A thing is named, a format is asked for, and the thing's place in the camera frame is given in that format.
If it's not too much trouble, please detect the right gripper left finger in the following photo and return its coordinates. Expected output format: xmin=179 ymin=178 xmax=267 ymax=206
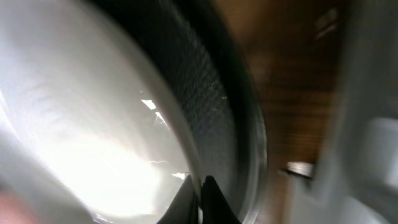
xmin=157 ymin=175 xmax=198 ymax=224

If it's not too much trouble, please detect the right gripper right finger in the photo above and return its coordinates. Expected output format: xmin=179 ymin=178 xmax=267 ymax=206
xmin=201 ymin=175 xmax=241 ymax=224

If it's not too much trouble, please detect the light grey plate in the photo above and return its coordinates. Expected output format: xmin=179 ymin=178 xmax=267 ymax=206
xmin=1 ymin=0 xmax=201 ymax=223

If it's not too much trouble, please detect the grey dishwasher rack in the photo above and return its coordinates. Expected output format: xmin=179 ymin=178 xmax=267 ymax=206
xmin=285 ymin=1 xmax=397 ymax=223

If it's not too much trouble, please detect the round black tray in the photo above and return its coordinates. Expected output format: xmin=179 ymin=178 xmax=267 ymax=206
xmin=95 ymin=0 xmax=267 ymax=223

